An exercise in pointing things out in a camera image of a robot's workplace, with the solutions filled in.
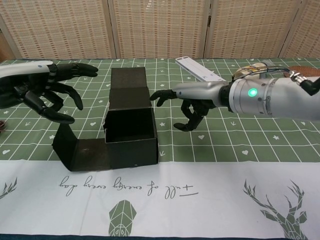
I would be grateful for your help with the white folding stand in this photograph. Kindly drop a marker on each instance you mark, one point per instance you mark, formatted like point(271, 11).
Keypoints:
point(195, 67)

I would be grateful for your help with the mayonnaise squeeze bottle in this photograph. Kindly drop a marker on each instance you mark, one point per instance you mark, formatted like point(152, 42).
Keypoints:
point(243, 72)

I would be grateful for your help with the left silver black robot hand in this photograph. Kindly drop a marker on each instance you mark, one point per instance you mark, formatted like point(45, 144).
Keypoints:
point(22, 71)

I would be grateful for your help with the black folding cardboard box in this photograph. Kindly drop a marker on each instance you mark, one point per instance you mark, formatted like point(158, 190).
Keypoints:
point(135, 155)

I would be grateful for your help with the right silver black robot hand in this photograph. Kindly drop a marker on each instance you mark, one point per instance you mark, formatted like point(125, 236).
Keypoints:
point(200, 90)

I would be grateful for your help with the round brown woven coaster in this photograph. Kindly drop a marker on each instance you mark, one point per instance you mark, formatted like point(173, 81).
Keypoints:
point(310, 71)

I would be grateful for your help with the bamboo folding screen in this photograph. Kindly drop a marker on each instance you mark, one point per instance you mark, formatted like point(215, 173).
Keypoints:
point(160, 25)

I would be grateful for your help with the green grid deer tablecloth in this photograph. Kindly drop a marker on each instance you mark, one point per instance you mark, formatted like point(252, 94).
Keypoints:
point(225, 140)

